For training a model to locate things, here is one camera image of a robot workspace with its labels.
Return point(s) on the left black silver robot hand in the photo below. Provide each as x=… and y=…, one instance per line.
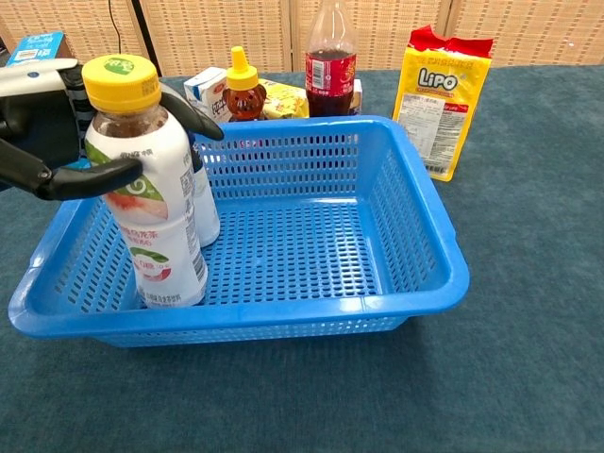
x=38, y=132

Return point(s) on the tea bottle with yellow cap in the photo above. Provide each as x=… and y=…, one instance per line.
x=156, y=226

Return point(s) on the blue-capped white bottle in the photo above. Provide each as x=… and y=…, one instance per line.
x=207, y=212

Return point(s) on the cola bottle with red label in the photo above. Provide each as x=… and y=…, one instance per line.
x=330, y=89

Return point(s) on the yellow red Lipo biscuit bag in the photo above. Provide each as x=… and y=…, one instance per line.
x=439, y=118

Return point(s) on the blue perforated plastic basket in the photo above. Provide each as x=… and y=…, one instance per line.
x=283, y=311

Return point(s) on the blue cardboard box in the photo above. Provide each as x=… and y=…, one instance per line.
x=38, y=47

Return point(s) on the black tripod pole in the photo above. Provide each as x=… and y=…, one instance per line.
x=146, y=42

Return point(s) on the white milk carton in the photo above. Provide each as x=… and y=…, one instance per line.
x=203, y=92

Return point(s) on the bamboo folding screen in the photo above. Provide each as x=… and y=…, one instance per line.
x=207, y=33

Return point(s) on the honey bear bottle, yellow cap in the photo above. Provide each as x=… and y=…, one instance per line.
x=243, y=94

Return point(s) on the yellow cracker package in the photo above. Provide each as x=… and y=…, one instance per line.
x=283, y=101

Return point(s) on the small white red carton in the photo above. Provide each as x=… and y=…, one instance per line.
x=357, y=96

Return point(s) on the dark teal table cloth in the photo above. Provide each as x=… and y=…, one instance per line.
x=519, y=283

